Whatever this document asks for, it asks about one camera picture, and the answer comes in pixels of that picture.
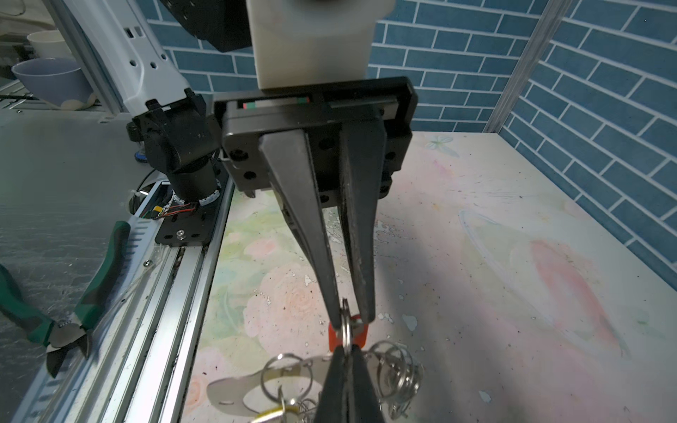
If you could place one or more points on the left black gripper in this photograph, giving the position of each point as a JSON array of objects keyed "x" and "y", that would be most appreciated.
[{"x": 356, "y": 159}]

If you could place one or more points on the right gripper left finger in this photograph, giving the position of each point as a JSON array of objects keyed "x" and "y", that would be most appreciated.
[{"x": 332, "y": 406}]

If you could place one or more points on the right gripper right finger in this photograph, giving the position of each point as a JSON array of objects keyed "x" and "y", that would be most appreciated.
[{"x": 362, "y": 401}]

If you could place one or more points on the metal key organizer ring plate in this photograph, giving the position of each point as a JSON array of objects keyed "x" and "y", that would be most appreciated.
[{"x": 291, "y": 380}]

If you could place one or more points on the yellow key tag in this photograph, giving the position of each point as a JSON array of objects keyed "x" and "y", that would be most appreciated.
[{"x": 279, "y": 414}]

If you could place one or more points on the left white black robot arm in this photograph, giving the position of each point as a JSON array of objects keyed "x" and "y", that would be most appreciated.
[{"x": 177, "y": 127}]

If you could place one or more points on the white bowl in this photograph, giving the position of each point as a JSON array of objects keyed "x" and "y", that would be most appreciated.
[{"x": 59, "y": 82}]

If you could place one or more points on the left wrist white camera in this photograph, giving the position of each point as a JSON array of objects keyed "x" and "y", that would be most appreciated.
[{"x": 301, "y": 43}]

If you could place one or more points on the aluminium mounting rail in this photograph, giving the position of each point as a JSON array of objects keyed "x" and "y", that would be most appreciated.
[{"x": 145, "y": 344}]

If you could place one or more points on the green handled pliers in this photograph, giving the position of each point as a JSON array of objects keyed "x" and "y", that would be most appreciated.
[{"x": 59, "y": 337}]

